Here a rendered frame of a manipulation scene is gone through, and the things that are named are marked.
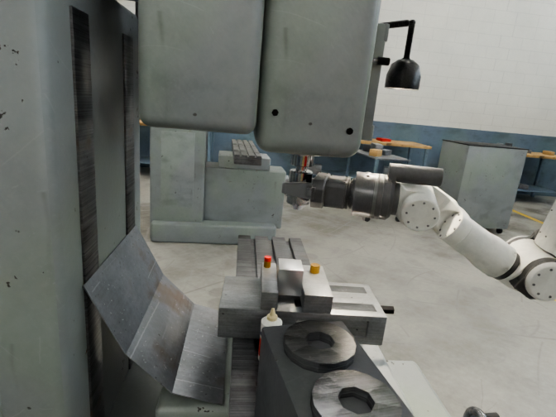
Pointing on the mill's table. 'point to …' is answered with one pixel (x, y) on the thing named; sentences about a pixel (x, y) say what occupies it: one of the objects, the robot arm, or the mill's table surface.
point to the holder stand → (320, 375)
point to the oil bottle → (269, 323)
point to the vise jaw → (315, 292)
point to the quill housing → (315, 75)
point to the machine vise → (246, 307)
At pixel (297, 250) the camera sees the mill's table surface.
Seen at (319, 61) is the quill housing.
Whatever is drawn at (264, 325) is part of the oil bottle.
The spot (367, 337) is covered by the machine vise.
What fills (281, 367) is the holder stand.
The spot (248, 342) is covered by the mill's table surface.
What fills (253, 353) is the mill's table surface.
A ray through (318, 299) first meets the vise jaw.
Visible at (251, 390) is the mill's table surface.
